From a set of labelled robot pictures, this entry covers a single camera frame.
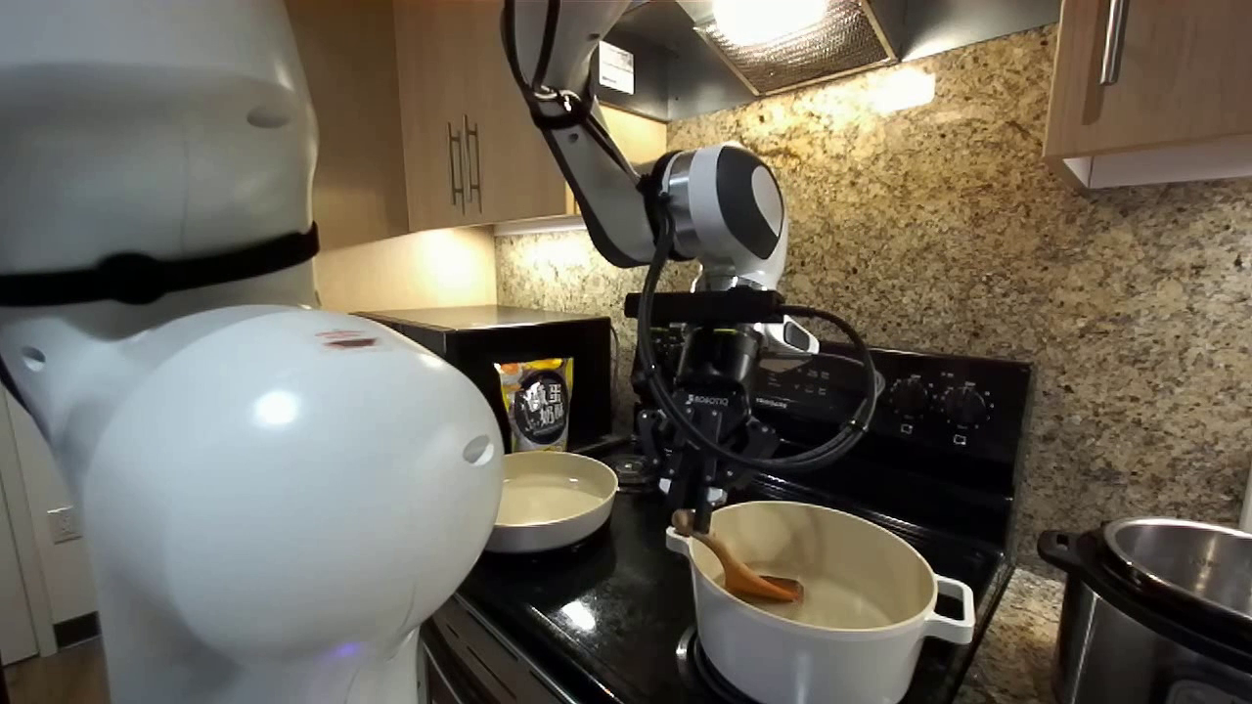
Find wooden cooking spoon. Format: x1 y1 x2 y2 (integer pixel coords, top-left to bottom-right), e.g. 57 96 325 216
672 512 803 600

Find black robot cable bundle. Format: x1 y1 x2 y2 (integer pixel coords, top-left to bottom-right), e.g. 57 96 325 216
502 0 891 478

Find steel pressure cooker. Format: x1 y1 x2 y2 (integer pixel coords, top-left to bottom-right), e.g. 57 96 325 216
1038 516 1252 704

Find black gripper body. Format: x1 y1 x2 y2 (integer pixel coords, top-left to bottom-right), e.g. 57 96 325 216
626 287 784 457

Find wooden cabinet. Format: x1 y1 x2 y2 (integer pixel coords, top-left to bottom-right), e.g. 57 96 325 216
1045 0 1252 186
286 0 574 251

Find yellow black snack bag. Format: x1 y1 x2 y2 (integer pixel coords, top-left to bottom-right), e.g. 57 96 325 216
496 355 574 450

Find white pot with handles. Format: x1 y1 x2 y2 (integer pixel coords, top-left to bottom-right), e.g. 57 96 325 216
670 501 978 704

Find steel range hood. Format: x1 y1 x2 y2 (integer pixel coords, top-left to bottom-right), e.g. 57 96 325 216
599 0 1060 122

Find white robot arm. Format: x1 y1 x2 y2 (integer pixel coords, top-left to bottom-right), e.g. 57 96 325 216
0 0 502 704

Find black electric stove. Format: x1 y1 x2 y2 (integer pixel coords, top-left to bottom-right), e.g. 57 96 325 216
428 353 1029 704

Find wooden upper cabinet left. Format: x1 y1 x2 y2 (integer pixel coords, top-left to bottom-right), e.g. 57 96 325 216
286 0 574 251

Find wooden upper cabinet right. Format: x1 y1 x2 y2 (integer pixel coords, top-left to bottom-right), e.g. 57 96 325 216
1045 0 1252 186

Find black microwave oven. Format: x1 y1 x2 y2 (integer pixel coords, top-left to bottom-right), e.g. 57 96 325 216
385 308 613 450

